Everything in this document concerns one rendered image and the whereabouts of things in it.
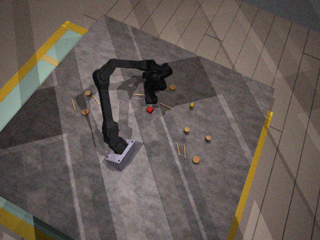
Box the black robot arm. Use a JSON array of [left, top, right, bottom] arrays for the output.
[[92, 58, 173, 155]]

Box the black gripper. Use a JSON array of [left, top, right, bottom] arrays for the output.
[[142, 71, 158, 104]]

